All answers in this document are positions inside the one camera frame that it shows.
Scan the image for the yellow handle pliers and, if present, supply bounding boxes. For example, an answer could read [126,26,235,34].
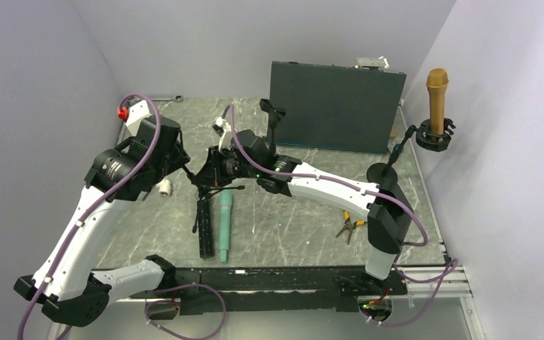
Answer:
[336,210,367,244]

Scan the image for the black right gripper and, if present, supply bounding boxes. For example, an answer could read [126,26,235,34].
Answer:
[195,144,260,188]

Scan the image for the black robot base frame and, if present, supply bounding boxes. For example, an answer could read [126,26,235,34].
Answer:
[133,265,407,316]

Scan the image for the silver ring spanner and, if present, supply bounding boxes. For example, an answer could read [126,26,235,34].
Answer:
[152,95,184,103]

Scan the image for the white device behind panel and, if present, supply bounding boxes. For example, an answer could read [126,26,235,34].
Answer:
[355,57,390,71]

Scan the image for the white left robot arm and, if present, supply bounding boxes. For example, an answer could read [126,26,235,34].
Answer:
[14,116,190,327]

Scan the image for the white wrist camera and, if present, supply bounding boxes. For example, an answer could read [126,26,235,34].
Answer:
[116,100,152,137]
[212,117,231,139]

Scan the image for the black tripod mic stand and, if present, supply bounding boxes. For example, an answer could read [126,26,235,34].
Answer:
[182,163,246,201]

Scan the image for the mint green toy microphone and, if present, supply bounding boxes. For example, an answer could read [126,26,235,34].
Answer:
[218,191,233,263]

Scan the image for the dark grey upright panel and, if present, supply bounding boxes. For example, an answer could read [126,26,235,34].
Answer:
[269,61,407,154]

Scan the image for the white pipe elbow fitting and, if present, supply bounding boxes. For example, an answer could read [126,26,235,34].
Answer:
[156,178,172,197]

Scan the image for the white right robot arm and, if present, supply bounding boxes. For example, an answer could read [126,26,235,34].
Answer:
[191,130,414,294]

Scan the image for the black stand with shock mount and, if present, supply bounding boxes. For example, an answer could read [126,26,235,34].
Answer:
[366,118,456,184]

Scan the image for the black silver-mesh microphone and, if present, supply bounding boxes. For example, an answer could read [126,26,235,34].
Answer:
[197,199,215,259]

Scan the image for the green handle screwdriver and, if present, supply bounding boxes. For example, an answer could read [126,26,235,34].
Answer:
[392,144,403,158]

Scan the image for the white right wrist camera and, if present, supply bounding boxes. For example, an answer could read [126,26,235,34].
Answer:
[212,117,231,139]

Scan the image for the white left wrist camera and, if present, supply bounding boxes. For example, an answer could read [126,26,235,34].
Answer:
[116,100,152,137]

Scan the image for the black round-base mic stand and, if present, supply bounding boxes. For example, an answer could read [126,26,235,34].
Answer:
[259,98,286,155]

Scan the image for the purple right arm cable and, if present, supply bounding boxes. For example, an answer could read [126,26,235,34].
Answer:
[220,103,460,329]

